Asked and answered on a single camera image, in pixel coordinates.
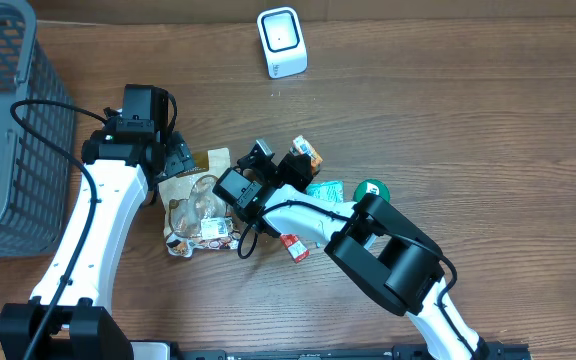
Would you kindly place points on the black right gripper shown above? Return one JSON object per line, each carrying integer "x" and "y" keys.
{"x": 292, "y": 167}

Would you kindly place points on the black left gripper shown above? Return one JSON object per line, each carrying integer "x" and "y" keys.
{"x": 178, "y": 157}

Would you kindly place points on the grey plastic mesh basket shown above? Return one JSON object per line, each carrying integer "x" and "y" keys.
{"x": 34, "y": 180}

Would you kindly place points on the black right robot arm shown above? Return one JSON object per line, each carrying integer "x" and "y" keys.
{"x": 389, "y": 258}

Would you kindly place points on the red white snack packet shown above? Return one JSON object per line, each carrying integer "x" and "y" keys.
{"x": 295, "y": 247}

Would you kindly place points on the teal tissue pack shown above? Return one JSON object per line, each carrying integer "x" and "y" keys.
{"x": 332, "y": 191}

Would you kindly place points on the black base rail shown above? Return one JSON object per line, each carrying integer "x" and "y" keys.
{"x": 318, "y": 354}

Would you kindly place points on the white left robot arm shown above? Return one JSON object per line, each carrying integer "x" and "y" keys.
{"x": 68, "y": 315}

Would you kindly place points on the orange Kleenex tissue pack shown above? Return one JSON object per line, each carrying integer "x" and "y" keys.
{"x": 301, "y": 146}

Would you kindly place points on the beige brown snack pouch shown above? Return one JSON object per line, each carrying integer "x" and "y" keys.
{"x": 195, "y": 218}

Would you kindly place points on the white barcode scanner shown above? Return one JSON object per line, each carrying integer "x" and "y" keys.
{"x": 282, "y": 42}

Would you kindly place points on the green lid jar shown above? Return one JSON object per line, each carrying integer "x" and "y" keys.
{"x": 371, "y": 186}

